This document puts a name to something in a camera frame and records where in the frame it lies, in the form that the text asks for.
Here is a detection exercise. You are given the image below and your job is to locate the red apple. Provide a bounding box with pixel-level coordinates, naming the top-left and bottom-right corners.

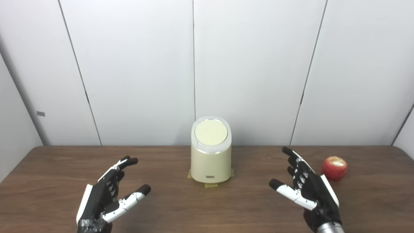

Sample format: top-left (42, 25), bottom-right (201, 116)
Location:
top-left (322, 156), bottom-right (348, 181)

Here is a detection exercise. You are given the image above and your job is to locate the cream-colored bin body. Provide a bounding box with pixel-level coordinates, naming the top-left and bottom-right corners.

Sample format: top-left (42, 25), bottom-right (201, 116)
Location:
top-left (190, 116), bottom-right (232, 184)

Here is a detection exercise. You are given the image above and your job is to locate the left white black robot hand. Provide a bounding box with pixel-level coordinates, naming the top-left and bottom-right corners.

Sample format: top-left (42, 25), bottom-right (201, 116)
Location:
top-left (76, 156), bottom-right (151, 233)

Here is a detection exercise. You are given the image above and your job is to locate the round cream bin lid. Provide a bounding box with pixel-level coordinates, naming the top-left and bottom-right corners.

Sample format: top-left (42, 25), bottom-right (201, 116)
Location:
top-left (195, 120), bottom-right (228, 146)

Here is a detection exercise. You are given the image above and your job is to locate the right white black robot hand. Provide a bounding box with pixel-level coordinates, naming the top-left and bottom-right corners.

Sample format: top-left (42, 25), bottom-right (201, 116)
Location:
top-left (269, 147), bottom-right (343, 232)

